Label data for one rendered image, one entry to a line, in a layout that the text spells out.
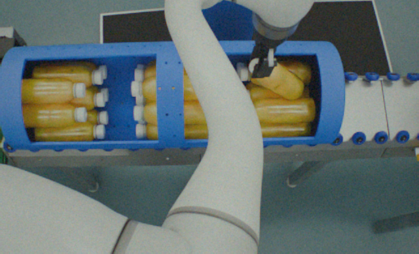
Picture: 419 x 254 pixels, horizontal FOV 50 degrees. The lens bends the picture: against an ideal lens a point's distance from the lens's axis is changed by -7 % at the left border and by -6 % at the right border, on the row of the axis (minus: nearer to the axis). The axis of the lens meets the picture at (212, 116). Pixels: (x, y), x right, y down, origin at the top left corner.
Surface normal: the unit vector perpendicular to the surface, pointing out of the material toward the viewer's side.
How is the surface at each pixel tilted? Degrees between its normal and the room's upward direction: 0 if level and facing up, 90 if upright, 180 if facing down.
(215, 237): 30
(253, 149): 39
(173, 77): 4
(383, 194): 0
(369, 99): 0
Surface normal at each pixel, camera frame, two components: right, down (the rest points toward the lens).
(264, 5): -0.41, 0.85
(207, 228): 0.10, -0.71
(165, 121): 0.07, 0.50
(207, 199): -0.08, -0.81
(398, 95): 0.05, -0.30
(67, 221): 0.32, -0.71
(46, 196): 0.31, -0.86
